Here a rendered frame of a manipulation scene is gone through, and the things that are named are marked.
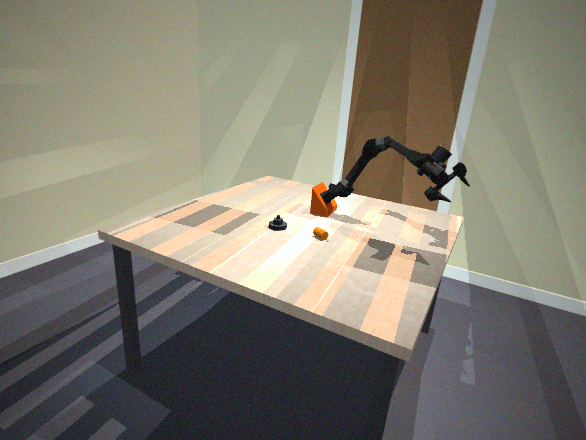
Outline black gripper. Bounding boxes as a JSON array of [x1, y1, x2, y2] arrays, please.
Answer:
[[424, 162, 470, 202]]

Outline orange cylinder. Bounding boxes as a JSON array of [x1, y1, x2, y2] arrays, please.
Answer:
[[313, 227, 329, 240]]

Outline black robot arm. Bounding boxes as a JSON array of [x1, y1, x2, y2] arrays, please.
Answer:
[[320, 136, 452, 204]]

